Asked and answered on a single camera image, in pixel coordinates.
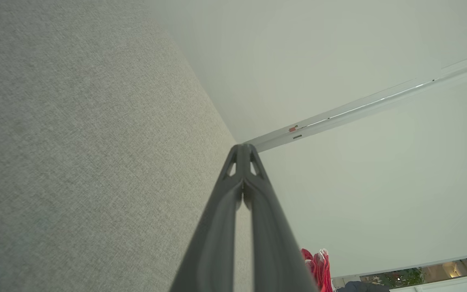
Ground silver metal rail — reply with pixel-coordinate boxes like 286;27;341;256
244;52;467;153

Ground green leafy plant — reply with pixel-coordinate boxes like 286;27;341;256
379;268;425;288

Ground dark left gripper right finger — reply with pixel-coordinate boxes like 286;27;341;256
242;144;319;292

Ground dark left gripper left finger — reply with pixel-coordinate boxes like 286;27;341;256
169;144;244;292

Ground red shorts white stripes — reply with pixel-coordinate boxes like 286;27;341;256
300;248;334;292

